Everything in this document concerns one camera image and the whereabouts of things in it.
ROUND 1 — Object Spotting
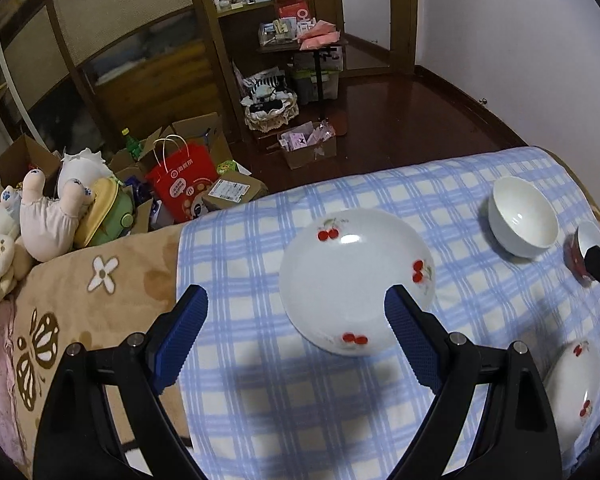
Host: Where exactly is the wooden wardrobe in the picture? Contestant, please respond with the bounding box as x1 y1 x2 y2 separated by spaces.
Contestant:
0 0 241 181

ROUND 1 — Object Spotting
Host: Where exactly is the red paper bag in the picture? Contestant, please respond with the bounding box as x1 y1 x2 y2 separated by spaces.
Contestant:
145 135 220 223

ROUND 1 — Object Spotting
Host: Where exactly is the wicker basket with lace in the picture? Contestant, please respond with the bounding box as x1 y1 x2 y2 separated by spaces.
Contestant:
244 87 300 133

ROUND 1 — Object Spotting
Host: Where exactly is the brown floral blanket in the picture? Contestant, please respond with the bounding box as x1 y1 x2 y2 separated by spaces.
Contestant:
0 222 196 480

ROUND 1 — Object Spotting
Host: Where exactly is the wooden door with frosted glass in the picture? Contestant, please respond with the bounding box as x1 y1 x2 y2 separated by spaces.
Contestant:
300 0 418 78

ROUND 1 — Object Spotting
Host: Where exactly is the clear box of small items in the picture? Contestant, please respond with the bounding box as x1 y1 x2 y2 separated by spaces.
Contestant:
259 17 301 48

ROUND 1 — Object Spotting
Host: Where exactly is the small red bowl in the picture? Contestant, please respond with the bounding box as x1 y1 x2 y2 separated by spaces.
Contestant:
563 220 600 288

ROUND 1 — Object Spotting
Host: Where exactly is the open cardboard box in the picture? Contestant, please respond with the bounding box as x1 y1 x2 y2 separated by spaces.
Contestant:
172 112 233 171
0 134 63 196

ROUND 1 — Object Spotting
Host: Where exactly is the white cherry-print plate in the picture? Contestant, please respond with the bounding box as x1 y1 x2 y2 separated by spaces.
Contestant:
544 338 600 443
279 207 436 358

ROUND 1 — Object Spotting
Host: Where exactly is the small folding table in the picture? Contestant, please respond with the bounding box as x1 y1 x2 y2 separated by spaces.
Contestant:
257 35 350 106

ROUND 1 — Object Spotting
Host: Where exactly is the golden patterned bedsheet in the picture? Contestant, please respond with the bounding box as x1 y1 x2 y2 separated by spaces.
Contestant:
545 147 600 241

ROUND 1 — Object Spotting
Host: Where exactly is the large white bowl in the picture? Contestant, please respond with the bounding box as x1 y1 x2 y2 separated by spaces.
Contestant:
488 176 560 261

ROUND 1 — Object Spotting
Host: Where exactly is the red box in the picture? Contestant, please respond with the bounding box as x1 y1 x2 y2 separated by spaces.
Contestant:
274 0 312 21

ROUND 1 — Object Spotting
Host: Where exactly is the pink blanket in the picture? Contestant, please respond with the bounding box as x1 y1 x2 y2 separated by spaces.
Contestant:
0 300 36 466

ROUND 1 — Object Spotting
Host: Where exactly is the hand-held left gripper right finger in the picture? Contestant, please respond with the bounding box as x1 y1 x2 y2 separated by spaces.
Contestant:
380 284 563 480

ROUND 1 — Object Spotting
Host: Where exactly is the clear plastic storage box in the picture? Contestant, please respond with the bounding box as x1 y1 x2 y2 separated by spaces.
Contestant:
290 47 342 103

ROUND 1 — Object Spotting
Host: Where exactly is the white-haired plush doll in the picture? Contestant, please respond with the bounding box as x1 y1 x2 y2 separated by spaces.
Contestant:
57 147 116 196

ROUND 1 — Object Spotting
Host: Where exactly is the wooden corner shelf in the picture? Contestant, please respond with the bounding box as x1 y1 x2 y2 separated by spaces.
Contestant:
195 0 281 136

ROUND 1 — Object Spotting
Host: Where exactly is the black and white striped plush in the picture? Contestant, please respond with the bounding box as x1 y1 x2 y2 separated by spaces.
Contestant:
242 71 288 106

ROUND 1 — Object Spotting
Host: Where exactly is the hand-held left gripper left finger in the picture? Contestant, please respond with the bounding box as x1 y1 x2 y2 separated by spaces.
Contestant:
32 284 209 480

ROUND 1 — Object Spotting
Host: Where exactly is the blue checked cloth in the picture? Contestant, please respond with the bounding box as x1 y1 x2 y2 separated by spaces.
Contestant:
177 147 600 480

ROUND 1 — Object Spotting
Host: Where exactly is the pink cloth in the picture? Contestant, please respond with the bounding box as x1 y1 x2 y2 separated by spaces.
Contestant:
297 19 341 52

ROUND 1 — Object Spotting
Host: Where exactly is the green bottle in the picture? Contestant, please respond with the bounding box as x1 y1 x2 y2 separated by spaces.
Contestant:
120 127 146 158

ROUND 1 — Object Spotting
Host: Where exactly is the yellow and green plush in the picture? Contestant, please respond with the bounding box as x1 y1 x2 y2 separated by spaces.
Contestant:
75 176 136 248

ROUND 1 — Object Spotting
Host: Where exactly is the brown parcel box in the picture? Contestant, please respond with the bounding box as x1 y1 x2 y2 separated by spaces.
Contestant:
202 169 270 211

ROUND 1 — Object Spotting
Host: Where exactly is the cardboard box of pink packets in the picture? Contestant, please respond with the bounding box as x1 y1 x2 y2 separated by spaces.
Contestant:
278 121 338 170

